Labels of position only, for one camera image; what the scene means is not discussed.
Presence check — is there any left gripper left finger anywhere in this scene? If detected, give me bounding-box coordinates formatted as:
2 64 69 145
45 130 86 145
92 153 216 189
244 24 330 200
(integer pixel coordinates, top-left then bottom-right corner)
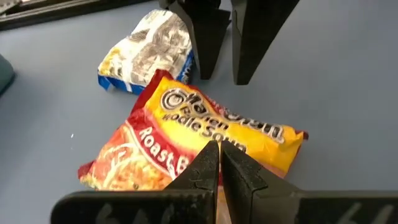
50 139 220 224

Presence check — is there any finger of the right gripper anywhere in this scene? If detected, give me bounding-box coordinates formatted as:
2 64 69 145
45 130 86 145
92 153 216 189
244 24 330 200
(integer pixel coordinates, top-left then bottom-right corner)
231 0 301 86
159 0 233 80

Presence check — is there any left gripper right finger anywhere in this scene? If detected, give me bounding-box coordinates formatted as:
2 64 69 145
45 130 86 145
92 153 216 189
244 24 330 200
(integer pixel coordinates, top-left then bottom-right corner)
220 139 398 224

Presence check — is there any red Maruchan ramen pack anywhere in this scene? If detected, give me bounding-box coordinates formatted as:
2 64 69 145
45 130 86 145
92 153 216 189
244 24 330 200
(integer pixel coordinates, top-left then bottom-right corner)
77 68 309 224

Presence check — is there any blue Maruchan ramen pack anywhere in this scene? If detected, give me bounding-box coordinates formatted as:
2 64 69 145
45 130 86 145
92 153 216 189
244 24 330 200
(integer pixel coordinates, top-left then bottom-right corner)
97 9 196 96

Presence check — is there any grey-blue plastic bin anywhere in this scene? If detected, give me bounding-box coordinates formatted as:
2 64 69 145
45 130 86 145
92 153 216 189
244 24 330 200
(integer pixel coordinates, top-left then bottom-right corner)
0 53 16 96

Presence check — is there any black aluminium table frame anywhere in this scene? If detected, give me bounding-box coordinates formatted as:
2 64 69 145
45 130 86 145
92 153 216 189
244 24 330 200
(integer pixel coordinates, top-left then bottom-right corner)
0 0 153 32

